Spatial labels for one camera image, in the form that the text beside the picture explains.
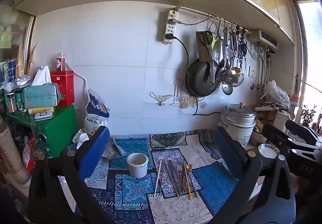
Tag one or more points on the blue patterned table mat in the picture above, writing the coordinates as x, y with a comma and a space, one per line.
213, 183

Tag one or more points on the silver fork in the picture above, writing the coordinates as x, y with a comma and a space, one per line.
179, 169

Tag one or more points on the white power strip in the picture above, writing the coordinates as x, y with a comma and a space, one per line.
171, 25

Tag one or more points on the window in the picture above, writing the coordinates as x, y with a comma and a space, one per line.
310, 57

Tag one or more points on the potted plant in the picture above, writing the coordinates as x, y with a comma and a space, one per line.
308, 114

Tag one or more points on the kitchen scissors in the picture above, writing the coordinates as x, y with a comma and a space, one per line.
208, 47

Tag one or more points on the red cylindrical can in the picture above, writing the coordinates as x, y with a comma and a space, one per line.
61, 62

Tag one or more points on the brass faucet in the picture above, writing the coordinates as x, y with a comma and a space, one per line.
256, 86

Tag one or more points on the metal hanging rail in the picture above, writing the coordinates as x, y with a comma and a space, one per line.
216, 17

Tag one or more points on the white ceramic cup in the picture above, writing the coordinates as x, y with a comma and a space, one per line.
137, 164

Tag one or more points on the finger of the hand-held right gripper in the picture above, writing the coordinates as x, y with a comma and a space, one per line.
301, 129
279, 137

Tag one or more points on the gold spoon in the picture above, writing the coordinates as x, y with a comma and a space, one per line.
188, 183

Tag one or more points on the red metal tin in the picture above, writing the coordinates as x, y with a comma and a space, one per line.
64, 88

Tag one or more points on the black chopstick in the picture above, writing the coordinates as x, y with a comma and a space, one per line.
172, 179

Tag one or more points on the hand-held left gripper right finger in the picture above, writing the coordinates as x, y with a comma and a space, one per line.
227, 147

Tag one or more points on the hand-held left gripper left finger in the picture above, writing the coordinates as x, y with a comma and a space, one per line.
94, 149

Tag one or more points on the white blue printed bag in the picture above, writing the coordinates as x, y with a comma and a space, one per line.
96, 115

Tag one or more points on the white rice cooker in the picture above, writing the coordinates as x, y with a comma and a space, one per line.
237, 119

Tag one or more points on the small white device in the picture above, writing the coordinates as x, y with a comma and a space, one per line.
44, 115

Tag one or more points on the yellow flat box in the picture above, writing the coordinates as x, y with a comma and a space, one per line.
40, 110

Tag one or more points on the white wall water heater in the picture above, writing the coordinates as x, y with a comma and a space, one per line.
264, 37

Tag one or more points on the wooden cutting board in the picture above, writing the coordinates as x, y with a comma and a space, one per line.
201, 49

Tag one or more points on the green can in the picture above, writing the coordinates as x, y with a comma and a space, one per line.
19, 102

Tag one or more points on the clear plastic bag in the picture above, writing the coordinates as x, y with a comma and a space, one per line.
276, 93

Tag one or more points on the green box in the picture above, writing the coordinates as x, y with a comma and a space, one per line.
59, 130

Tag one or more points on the metal skimmer ladle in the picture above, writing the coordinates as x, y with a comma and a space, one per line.
228, 76

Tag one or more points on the small patterned white bowl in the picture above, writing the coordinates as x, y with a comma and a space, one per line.
268, 152

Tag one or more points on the metal soup ladle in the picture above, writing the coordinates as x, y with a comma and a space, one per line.
227, 88

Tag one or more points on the black wok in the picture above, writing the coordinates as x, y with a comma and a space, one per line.
201, 78

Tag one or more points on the glass spice jar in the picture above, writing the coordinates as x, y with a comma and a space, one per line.
11, 103

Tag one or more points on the white wall socket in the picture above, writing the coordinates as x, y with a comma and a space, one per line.
251, 71

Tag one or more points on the white jug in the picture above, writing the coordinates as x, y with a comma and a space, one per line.
280, 119

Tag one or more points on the crumpled white tissue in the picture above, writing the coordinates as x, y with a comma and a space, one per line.
80, 138

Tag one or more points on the teal tissue box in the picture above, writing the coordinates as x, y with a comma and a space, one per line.
41, 95

